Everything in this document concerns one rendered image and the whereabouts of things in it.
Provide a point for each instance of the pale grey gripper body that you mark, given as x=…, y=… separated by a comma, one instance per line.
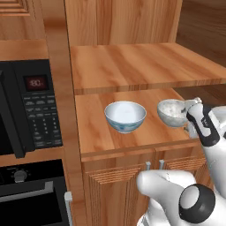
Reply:
x=192, y=129

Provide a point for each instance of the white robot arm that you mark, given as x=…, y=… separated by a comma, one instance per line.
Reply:
x=206, y=153

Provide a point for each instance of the white speckled grey bowl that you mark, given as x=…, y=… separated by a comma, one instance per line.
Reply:
x=170, y=113

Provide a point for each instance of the wooden ribbed cabinet door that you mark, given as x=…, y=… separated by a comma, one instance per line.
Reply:
x=182, y=164
x=114, y=197

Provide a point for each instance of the white bowl with blue pattern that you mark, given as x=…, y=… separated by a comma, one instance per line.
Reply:
x=125, y=116

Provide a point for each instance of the wooden cabinet shelf board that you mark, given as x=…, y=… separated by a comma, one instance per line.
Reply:
x=141, y=66

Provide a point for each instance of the wooden cabinet bottom board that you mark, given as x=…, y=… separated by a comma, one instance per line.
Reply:
x=94, y=129

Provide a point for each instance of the wooden panelled cabinet door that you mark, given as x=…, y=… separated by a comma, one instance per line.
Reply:
x=17, y=17

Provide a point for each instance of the black microwave oven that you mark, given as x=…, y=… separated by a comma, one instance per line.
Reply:
x=41, y=111

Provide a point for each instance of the grey oven knob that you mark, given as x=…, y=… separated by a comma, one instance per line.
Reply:
x=20, y=176

